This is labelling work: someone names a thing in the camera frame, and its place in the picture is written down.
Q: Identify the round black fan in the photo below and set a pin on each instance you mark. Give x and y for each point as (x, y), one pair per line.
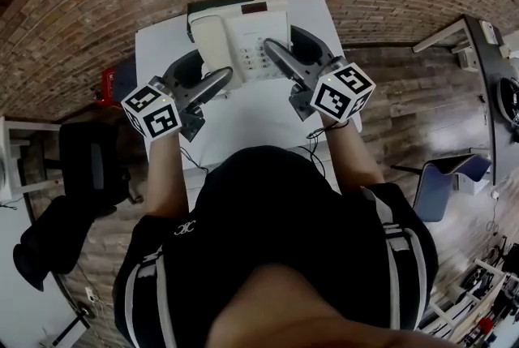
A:
(510, 99)

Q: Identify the dark green box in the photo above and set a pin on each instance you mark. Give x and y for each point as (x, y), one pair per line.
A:
(221, 2)

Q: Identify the narrow white desk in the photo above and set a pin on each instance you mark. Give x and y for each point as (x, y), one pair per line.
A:
(440, 34)

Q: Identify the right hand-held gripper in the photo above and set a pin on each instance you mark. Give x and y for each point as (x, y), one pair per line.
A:
(340, 93)

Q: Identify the white power strip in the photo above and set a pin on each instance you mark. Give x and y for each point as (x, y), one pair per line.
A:
(89, 294)

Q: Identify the black desk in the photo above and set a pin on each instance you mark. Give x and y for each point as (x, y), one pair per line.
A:
(486, 74)

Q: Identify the white equipment rack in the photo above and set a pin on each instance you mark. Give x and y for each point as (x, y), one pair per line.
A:
(470, 297)

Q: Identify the person's right forearm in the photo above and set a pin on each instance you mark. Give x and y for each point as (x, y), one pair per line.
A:
(350, 155)

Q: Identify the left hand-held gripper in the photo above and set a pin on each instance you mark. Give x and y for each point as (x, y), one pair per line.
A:
(158, 119)

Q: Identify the black tripod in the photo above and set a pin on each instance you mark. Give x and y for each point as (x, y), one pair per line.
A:
(71, 328)

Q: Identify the black shirt with white stripes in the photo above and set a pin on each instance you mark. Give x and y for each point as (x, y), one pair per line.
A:
(263, 216)

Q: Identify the black office chair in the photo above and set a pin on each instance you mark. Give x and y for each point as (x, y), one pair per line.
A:
(93, 164)

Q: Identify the red box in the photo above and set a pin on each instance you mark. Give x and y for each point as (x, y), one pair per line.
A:
(107, 88)

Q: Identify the small white box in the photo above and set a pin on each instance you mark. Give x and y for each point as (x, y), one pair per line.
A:
(490, 32)

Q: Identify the blue chair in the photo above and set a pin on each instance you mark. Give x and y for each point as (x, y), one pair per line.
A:
(438, 188)

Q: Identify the person's face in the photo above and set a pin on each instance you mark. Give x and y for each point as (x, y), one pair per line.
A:
(324, 310)

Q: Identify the person's left forearm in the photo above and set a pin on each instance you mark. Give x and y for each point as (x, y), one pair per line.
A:
(166, 176)

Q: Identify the dark blue bag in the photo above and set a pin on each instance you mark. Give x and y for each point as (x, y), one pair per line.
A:
(126, 78)

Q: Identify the white side table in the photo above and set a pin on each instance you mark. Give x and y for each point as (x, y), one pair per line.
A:
(20, 160)

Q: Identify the white telephone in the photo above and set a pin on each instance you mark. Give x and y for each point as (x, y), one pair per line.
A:
(243, 34)

